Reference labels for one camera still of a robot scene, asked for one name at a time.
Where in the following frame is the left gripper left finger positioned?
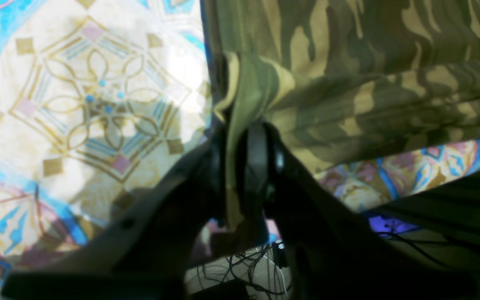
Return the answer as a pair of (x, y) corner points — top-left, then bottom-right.
(0, 125), (225, 300)

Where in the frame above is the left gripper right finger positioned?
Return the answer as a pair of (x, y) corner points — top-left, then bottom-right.
(244, 122), (478, 300)

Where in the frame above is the camouflage T-shirt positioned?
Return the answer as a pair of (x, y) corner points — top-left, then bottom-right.
(201, 0), (480, 253)

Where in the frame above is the patterned tile tablecloth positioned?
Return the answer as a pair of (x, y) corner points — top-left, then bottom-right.
(0, 0), (480, 300)

